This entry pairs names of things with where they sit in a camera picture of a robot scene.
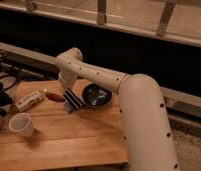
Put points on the metal railing bracket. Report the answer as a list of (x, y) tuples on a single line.
[(30, 5), (165, 17), (101, 12)]

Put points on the black striped eraser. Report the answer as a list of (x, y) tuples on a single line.
[(70, 96)]

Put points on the blue cloth piece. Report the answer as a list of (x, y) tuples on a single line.
[(69, 107)]

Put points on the dark red sausage toy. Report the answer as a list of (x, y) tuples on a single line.
[(54, 97)]

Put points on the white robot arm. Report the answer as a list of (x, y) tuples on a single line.
[(147, 132)]

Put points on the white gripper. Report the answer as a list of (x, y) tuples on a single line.
[(66, 84)]

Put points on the black bowl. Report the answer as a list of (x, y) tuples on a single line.
[(95, 96)]

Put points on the translucent plastic cup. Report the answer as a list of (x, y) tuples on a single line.
[(21, 123)]

